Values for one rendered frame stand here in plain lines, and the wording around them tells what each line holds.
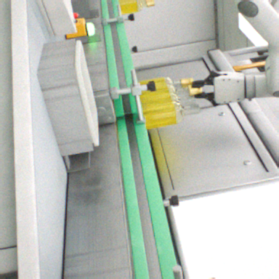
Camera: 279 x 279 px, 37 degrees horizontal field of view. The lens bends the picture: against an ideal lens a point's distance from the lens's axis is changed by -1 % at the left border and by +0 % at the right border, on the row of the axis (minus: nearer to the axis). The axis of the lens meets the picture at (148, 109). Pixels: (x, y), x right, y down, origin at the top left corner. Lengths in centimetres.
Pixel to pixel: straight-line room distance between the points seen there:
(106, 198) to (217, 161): 46
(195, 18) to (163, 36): 64
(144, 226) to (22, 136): 32
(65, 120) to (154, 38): 665
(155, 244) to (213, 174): 45
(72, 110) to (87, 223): 25
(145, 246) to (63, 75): 39
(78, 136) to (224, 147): 54
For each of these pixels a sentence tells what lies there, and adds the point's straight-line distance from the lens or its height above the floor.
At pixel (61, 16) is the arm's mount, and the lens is 113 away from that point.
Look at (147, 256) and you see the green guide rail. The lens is 85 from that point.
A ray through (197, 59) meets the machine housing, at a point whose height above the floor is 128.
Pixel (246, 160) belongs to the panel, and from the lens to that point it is 130.
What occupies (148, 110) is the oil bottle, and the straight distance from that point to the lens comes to 129.
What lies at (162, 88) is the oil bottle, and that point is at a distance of 139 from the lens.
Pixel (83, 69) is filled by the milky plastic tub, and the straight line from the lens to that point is 107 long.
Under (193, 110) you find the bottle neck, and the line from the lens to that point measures 130.
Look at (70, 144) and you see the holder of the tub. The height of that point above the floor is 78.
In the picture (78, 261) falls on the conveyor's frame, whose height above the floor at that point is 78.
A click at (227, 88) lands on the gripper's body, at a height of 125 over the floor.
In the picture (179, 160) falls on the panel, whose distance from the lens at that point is 131.
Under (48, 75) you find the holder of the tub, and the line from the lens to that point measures 91.
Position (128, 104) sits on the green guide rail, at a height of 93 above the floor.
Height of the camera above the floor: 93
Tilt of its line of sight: 2 degrees up
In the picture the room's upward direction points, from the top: 80 degrees clockwise
